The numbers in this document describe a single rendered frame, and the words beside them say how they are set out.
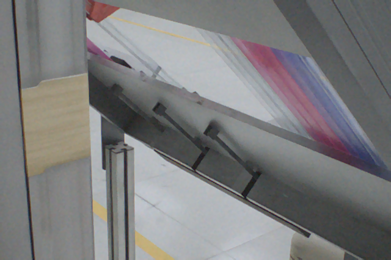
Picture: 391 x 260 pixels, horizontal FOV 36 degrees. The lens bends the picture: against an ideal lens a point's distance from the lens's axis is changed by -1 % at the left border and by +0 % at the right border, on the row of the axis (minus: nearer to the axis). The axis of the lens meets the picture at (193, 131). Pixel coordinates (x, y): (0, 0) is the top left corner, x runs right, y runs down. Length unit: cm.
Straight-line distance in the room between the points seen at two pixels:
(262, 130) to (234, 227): 153
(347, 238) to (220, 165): 23
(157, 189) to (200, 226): 33
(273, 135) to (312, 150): 5
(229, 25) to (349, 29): 17
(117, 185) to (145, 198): 121
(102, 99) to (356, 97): 76
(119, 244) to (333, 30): 96
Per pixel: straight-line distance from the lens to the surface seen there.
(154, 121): 97
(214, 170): 88
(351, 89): 28
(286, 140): 59
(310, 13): 24
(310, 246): 158
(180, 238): 206
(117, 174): 110
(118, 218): 114
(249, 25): 40
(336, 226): 75
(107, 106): 102
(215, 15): 42
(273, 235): 211
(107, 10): 74
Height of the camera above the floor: 106
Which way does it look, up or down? 21 degrees down
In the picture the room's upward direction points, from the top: 2 degrees clockwise
